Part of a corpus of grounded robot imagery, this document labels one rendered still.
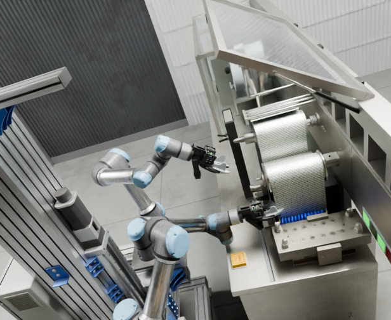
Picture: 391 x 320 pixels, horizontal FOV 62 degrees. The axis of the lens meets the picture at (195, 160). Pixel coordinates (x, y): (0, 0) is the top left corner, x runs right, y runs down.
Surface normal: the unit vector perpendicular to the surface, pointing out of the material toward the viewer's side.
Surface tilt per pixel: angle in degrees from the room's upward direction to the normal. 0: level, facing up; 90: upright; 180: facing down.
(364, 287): 90
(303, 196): 90
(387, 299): 0
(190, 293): 0
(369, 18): 90
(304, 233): 0
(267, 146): 92
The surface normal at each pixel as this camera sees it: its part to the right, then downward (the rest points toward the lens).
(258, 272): -0.29, -0.78
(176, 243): 0.75, 0.08
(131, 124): 0.05, 0.57
